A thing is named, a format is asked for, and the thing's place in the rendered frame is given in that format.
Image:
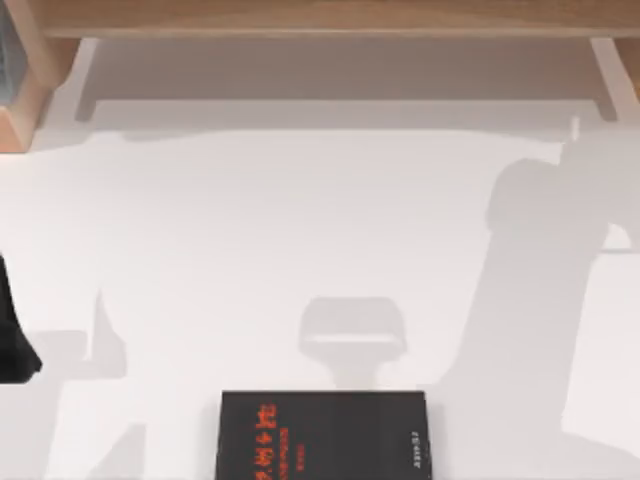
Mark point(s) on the black book with red lettering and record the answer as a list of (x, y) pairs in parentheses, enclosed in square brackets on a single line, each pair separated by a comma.
[(320, 440)]

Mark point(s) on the wooden shelf unit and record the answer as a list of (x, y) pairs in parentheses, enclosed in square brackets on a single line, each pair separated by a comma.
[(350, 30)]

